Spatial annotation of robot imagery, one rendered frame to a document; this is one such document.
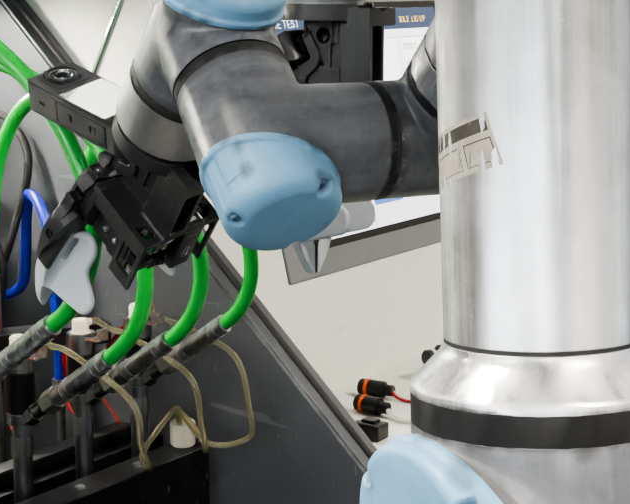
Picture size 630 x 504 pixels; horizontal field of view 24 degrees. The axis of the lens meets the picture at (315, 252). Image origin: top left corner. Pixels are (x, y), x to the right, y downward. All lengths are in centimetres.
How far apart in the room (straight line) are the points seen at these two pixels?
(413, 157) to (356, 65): 22
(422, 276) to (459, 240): 127
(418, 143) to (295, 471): 63
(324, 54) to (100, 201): 21
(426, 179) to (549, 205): 33
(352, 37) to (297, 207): 28
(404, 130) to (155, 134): 18
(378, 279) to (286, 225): 94
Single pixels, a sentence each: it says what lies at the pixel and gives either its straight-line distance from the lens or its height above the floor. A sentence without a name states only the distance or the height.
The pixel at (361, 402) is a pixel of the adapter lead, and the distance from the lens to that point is 160.
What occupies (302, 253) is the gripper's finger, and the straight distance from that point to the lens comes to 115.
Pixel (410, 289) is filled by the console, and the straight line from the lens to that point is 185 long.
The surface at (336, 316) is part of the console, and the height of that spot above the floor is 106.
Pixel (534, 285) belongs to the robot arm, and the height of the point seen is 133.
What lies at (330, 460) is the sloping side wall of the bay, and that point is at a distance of 144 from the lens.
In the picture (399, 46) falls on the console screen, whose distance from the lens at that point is 191.
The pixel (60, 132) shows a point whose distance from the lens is 114.
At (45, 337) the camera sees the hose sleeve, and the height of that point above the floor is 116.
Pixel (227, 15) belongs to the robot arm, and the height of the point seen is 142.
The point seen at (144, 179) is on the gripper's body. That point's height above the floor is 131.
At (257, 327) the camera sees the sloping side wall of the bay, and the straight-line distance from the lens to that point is 146.
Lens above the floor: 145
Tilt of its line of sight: 11 degrees down
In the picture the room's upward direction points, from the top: straight up
